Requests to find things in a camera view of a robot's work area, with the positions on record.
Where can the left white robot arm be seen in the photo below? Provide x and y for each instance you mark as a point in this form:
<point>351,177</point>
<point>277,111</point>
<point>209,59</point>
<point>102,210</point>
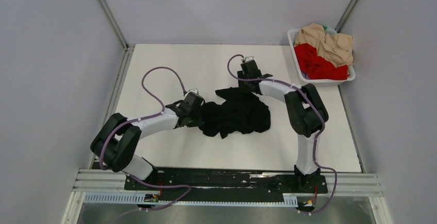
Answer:
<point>116,142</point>

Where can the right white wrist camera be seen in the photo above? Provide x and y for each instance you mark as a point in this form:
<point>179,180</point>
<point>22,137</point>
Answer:
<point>247,58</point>

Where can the red t shirt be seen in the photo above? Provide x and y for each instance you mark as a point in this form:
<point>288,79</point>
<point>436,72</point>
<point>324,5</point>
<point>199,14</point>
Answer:
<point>316,67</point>

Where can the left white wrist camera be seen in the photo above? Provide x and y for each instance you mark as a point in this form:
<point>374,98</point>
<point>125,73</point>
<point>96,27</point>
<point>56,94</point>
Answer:
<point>193,91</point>

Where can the left aluminium corner post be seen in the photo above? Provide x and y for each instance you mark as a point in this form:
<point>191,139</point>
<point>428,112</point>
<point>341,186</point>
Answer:
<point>113,23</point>

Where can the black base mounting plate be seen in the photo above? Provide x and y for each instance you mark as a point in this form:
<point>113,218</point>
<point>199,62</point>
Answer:
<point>222,184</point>

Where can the aluminium corner post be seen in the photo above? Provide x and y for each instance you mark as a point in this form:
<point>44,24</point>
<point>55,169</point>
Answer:
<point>346,14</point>
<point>113,23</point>

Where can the right aluminium corner post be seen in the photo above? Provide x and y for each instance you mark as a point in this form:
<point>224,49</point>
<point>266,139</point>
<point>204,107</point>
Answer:
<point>346,14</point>

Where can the black t shirt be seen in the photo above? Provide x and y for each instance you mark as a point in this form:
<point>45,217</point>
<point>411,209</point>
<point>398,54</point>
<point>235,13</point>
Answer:
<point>240,112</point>

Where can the white slotted cable duct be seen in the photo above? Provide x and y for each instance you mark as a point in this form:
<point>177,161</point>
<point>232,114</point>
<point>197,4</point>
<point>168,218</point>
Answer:
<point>285,201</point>

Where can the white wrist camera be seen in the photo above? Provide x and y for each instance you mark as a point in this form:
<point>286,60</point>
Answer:
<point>193,91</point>
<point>247,58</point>

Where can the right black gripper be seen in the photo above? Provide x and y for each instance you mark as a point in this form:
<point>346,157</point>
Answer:
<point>242,86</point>

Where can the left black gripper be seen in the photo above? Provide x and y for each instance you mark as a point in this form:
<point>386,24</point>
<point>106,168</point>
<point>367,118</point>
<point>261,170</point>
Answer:
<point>199,121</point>

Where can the beige t shirt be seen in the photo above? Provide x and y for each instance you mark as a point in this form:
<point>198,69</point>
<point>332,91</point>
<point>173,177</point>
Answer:
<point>337,48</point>

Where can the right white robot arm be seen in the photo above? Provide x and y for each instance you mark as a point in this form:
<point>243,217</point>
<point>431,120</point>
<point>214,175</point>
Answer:
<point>306,111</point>

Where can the white laundry basket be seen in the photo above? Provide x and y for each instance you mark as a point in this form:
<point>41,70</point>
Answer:
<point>292,34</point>

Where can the aluminium front frame rail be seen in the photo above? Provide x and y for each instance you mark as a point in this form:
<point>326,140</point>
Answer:
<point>96,180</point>

